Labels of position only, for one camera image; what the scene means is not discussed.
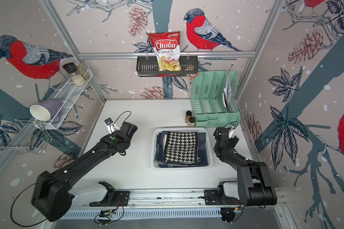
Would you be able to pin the white wire wall shelf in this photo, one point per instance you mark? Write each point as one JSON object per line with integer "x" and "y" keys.
{"x": 68, "y": 92}

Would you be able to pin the glass spice jar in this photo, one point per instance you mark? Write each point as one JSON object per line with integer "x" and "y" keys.
{"x": 82, "y": 70}

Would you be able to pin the wire cup holder rack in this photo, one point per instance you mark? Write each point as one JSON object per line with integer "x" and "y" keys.
{"x": 25, "y": 136}

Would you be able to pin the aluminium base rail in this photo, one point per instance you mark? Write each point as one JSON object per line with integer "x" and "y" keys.
{"x": 165, "y": 203}

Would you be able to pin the red Chuba chips bag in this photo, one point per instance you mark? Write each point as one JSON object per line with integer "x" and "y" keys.
{"x": 166, "y": 46}

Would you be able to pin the navy plaid scarf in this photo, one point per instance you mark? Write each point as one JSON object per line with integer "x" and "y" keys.
{"x": 163, "y": 139}

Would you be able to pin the tan spice bottle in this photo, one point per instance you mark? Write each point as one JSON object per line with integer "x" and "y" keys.
{"x": 191, "y": 121}

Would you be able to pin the houndstooth scarf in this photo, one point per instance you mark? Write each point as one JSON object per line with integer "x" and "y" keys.
{"x": 181, "y": 148}

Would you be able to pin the lavender cup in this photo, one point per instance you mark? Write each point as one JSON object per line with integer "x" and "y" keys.
{"x": 46, "y": 110}

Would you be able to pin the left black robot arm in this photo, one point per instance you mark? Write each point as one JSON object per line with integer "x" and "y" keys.
{"x": 54, "y": 194}

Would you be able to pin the white plastic basket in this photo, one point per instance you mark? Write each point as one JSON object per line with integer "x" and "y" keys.
{"x": 206, "y": 152}

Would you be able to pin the papers in organizer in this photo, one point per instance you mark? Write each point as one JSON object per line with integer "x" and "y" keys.
{"x": 229, "y": 94}

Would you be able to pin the black wall-mounted basket shelf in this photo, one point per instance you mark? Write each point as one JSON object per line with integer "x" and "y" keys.
{"x": 148, "y": 67}

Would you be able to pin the brown spice bottle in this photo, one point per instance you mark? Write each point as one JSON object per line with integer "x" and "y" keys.
{"x": 188, "y": 114}

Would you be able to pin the mint green file organizer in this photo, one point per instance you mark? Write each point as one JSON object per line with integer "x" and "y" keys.
{"x": 207, "y": 101}

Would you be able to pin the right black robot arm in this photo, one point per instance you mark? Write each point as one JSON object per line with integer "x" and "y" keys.
{"x": 255, "y": 187}

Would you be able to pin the black lid spice jar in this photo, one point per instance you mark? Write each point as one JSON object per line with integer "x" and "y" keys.
{"x": 76, "y": 77}

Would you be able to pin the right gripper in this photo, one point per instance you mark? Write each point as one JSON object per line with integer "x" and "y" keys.
{"x": 232, "y": 140}

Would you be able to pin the small circuit board with wires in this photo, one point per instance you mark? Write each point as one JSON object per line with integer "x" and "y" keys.
{"x": 107, "y": 217}

